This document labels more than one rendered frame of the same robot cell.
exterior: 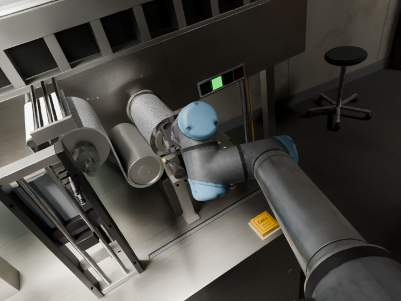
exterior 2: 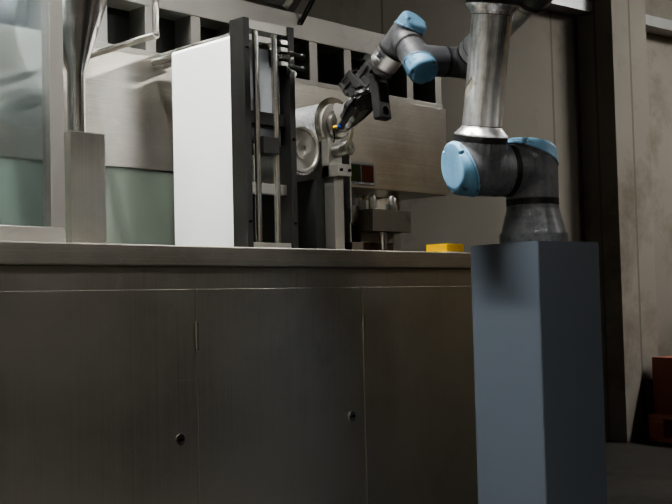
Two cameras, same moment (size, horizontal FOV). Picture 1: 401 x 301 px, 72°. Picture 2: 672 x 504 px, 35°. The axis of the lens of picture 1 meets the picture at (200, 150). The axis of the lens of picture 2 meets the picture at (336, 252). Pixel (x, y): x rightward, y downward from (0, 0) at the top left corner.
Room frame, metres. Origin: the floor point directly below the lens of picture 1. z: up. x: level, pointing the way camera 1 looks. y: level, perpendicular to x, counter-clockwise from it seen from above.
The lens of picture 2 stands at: (-1.82, 1.31, 0.78)
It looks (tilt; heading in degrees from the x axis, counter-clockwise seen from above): 3 degrees up; 334
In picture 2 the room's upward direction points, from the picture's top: 1 degrees counter-clockwise
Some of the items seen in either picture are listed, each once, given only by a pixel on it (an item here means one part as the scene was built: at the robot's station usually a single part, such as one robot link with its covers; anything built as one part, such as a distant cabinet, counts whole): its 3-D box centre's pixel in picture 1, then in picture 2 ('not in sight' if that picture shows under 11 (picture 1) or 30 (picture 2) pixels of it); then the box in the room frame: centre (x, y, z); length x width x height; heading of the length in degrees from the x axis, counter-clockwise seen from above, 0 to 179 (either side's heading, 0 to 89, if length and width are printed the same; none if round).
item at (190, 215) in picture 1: (182, 191); (337, 197); (0.68, 0.10, 1.05); 0.06 x 0.05 x 0.31; 20
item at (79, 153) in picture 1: (85, 156); not in sight; (0.62, 0.30, 1.33); 0.06 x 0.06 x 0.06; 20
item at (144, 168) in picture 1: (133, 153); (270, 154); (0.80, 0.23, 1.17); 0.26 x 0.12 x 0.12; 20
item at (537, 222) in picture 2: not in sight; (533, 221); (0.14, -0.12, 0.95); 0.15 x 0.15 x 0.10
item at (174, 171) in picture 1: (178, 171); (347, 147); (0.64, 0.08, 1.18); 0.04 x 0.02 x 0.04; 110
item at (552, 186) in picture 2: not in sight; (528, 169); (0.14, -0.11, 1.07); 0.13 x 0.12 x 0.14; 88
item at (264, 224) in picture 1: (264, 223); (444, 248); (0.57, -0.15, 0.91); 0.07 x 0.07 x 0.02; 20
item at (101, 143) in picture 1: (76, 131); not in sight; (0.77, 0.36, 1.33); 0.25 x 0.14 x 0.14; 20
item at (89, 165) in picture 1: (90, 168); not in sight; (0.56, 0.28, 1.33); 0.06 x 0.03 x 0.03; 20
